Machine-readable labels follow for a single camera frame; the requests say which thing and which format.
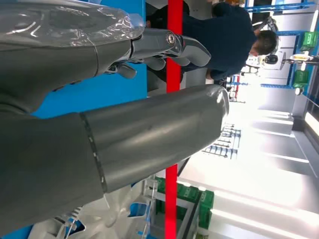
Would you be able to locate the white frame rack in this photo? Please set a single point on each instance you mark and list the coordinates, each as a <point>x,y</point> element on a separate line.
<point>187,205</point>

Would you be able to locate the red barrier tape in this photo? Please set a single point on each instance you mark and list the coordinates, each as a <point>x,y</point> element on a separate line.
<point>174,13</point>

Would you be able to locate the distant grid rack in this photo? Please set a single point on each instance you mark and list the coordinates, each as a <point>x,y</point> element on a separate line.
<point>221,142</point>

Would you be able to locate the distant blue shelf rack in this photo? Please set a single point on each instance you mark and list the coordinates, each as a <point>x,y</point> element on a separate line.
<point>274,86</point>

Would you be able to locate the green plastic crate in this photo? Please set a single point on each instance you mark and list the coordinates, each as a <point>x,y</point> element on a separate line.
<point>188,193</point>
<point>308,41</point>
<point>206,207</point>
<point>160,185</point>
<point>301,78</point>

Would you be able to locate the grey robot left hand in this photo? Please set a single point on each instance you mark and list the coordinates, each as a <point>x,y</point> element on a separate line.
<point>50,66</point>

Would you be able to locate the person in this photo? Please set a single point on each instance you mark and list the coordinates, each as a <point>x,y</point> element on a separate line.
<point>224,39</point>

